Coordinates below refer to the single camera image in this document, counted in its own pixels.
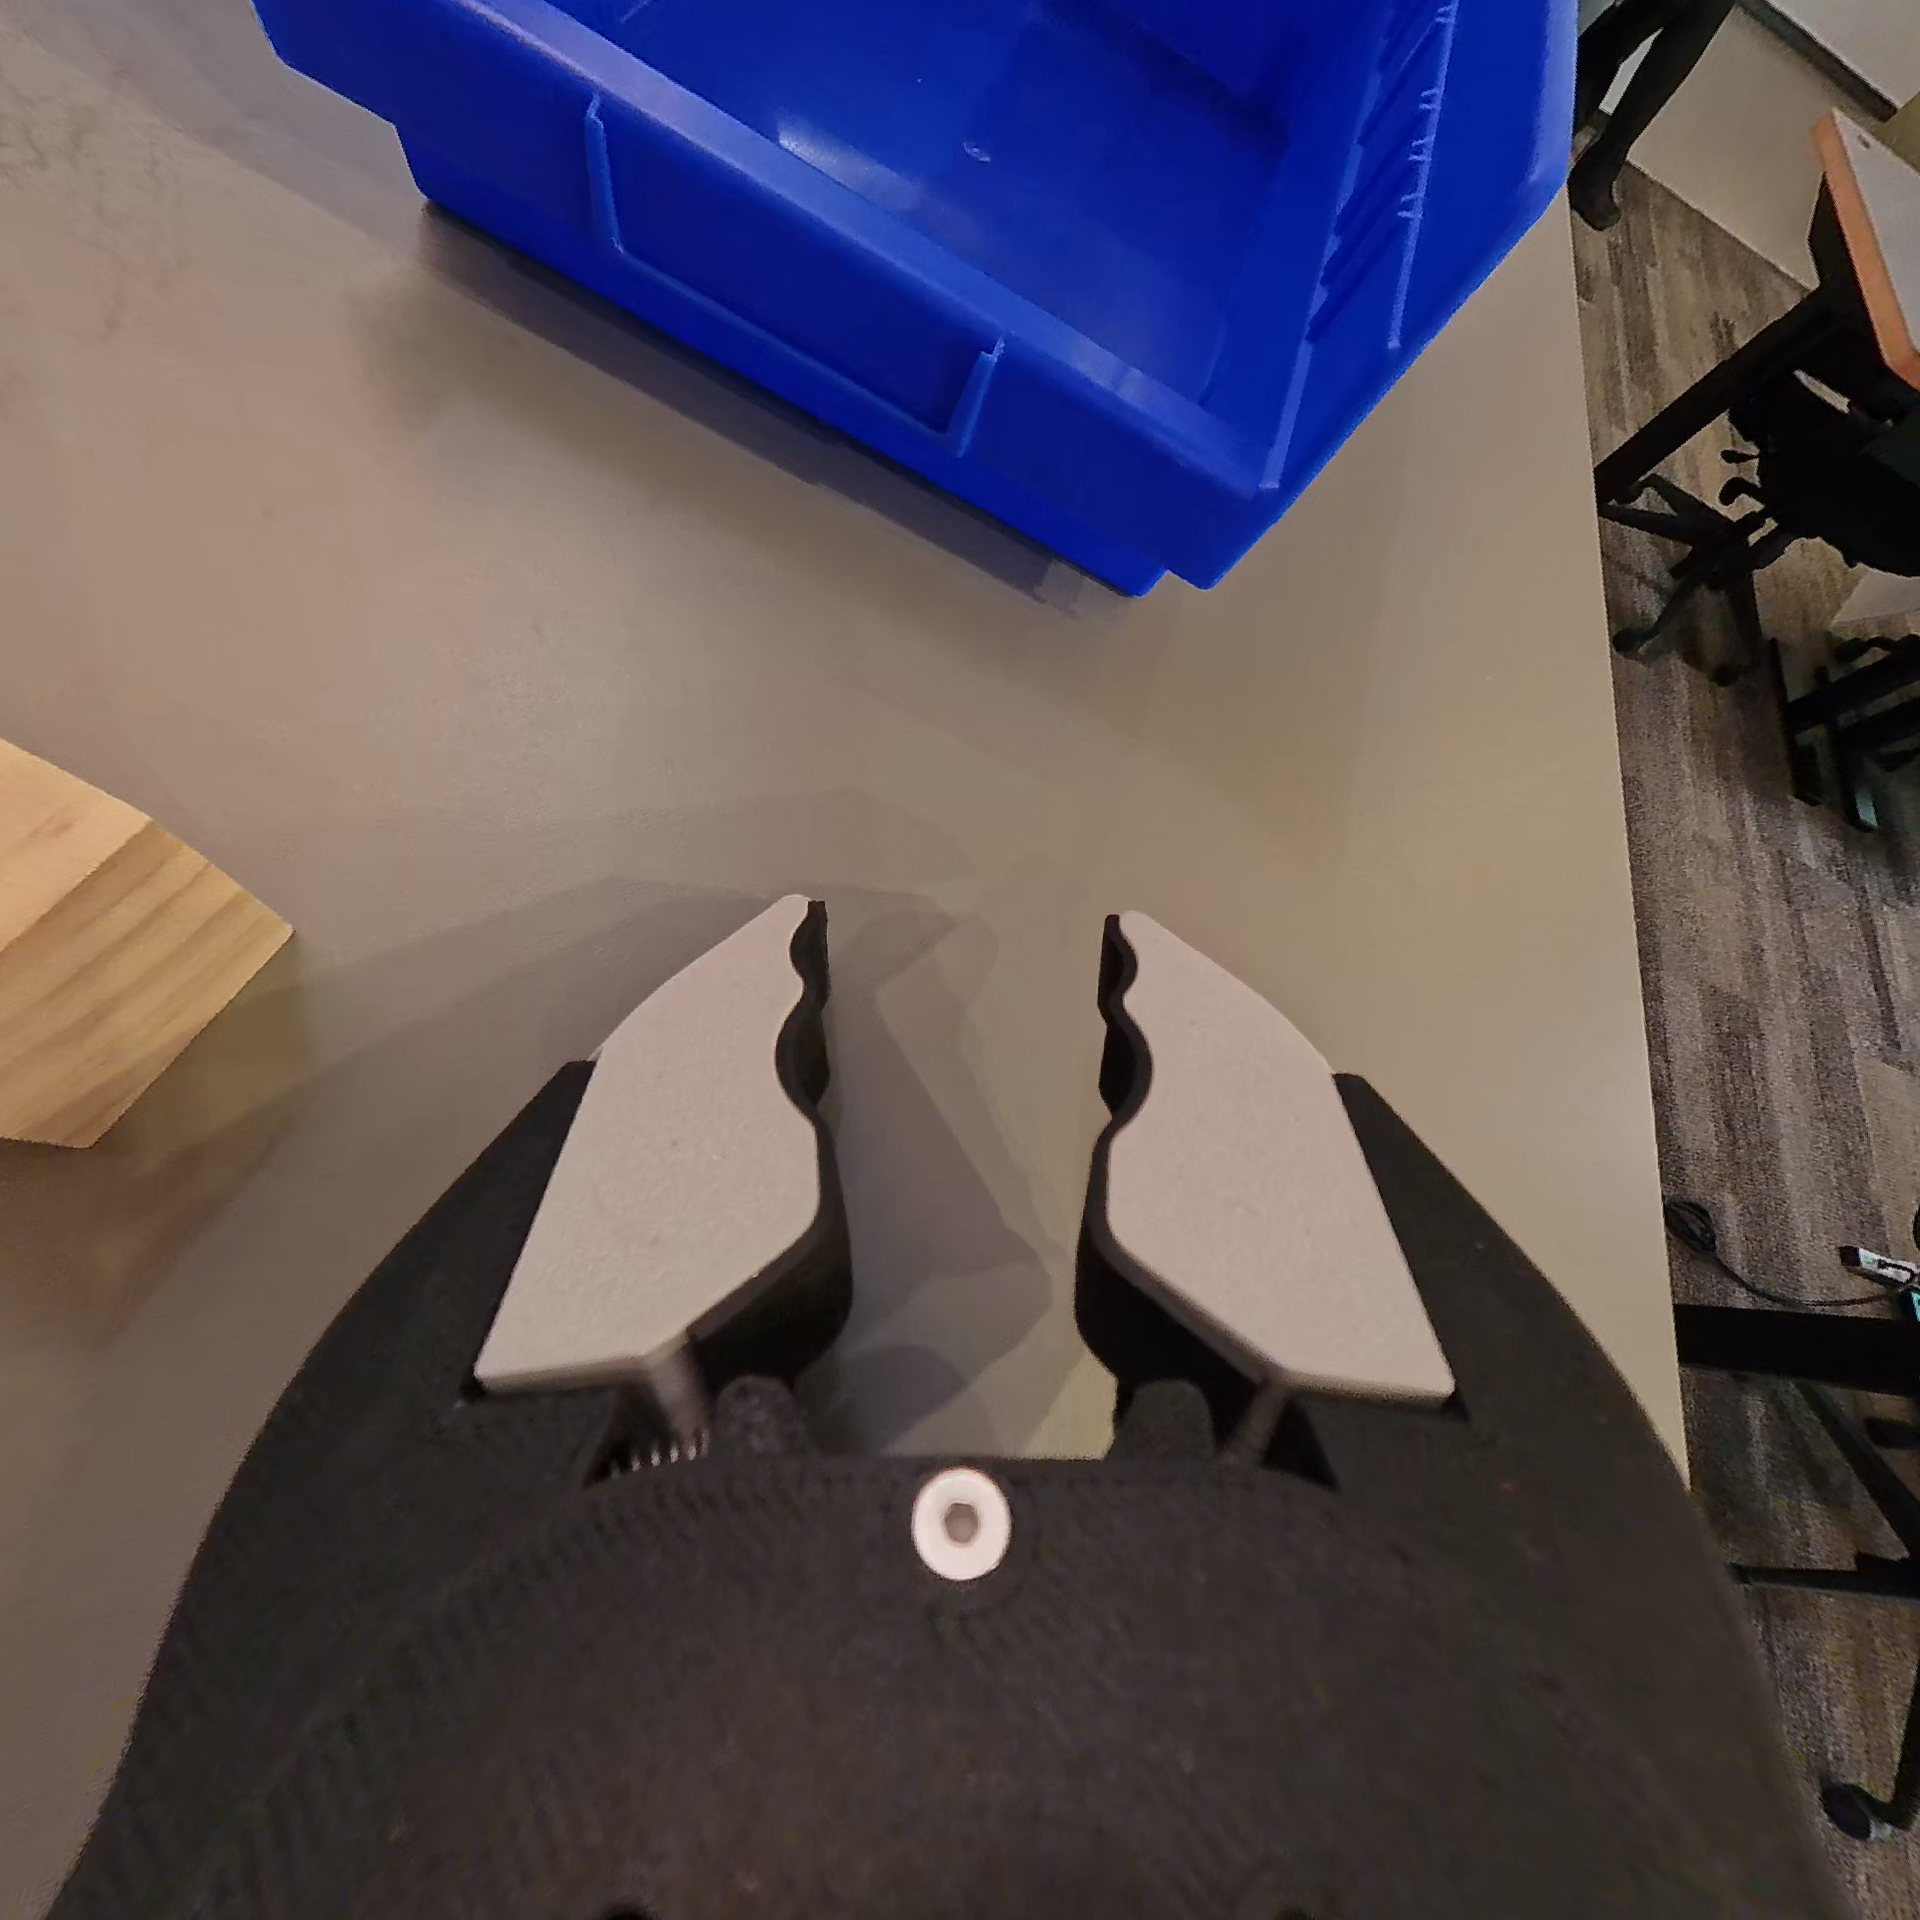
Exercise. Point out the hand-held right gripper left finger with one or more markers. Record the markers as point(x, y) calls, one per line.
point(676, 1186)

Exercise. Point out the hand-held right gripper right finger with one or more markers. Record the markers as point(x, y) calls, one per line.
point(1260, 1200)

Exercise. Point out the wooden cube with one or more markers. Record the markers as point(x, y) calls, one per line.
point(107, 962)

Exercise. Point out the blue plastic bin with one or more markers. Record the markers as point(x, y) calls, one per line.
point(902, 226)

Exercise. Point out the grey desk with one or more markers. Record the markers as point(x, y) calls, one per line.
point(452, 600)

